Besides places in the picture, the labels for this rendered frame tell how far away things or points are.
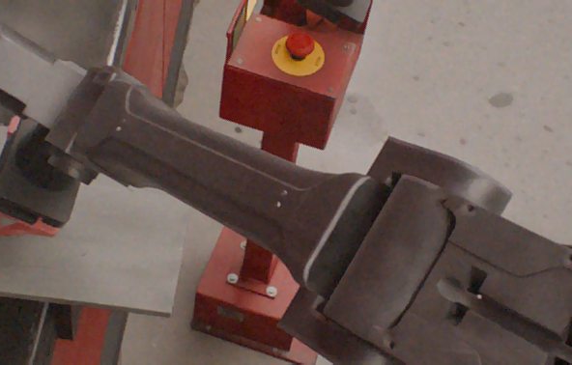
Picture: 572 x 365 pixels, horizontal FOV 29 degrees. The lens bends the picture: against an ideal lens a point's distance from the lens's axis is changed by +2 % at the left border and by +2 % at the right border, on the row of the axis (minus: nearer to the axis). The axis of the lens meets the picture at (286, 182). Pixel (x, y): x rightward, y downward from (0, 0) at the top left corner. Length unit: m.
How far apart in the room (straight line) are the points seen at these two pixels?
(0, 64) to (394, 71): 1.77
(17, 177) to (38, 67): 0.13
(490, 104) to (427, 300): 2.08
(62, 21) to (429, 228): 0.94
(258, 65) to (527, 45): 1.32
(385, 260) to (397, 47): 2.13
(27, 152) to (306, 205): 0.44
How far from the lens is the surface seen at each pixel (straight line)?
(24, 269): 1.02
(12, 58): 0.85
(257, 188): 0.58
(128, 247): 1.02
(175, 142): 0.67
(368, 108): 2.46
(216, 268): 2.03
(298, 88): 1.45
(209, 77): 2.46
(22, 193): 0.94
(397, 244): 0.48
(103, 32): 1.36
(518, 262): 0.46
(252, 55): 1.47
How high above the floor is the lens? 1.87
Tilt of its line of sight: 54 degrees down
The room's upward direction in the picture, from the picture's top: 11 degrees clockwise
